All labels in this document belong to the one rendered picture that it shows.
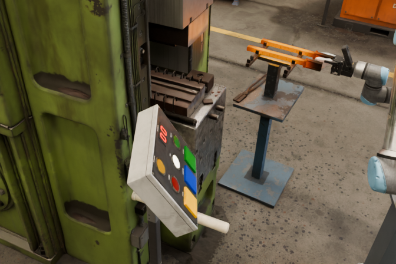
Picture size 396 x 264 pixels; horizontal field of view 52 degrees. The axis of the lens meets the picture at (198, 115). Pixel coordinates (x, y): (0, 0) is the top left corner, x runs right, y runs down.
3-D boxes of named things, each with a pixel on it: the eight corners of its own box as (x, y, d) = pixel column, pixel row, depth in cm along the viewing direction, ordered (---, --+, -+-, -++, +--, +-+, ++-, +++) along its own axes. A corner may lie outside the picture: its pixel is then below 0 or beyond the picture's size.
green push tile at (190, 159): (196, 158, 152) (186, 145, 148) (196, 172, 146) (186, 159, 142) (191, 160, 152) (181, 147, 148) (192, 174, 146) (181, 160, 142)
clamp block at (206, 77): (214, 85, 205) (214, 74, 201) (207, 93, 198) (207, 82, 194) (191, 79, 208) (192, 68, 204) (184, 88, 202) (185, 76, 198)
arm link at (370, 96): (382, 108, 222) (389, 89, 215) (360, 105, 224) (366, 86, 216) (378, 98, 230) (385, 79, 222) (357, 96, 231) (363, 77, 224)
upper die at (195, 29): (207, 28, 174) (208, 6, 169) (188, 48, 160) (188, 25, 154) (122, 10, 187) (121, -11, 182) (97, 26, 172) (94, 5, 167)
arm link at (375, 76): (383, 89, 214) (389, 73, 208) (359, 83, 219) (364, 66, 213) (386, 82, 221) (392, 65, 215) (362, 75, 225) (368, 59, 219)
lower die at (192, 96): (204, 97, 196) (205, 82, 191) (186, 120, 181) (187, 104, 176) (128, 76, 208) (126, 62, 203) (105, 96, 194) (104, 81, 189)
